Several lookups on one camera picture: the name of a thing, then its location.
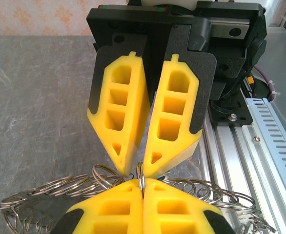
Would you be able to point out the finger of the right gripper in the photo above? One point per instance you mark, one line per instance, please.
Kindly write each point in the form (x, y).
(182, 109)
(133, 97)

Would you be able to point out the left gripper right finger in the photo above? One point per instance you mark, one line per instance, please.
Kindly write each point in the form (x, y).
(182, 217)

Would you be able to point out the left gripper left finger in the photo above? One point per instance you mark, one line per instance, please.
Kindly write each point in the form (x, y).
(108, 214)

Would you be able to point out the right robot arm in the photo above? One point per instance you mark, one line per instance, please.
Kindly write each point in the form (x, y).
(226, 102)

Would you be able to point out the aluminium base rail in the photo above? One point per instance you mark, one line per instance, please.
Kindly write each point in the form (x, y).
(230, 158)

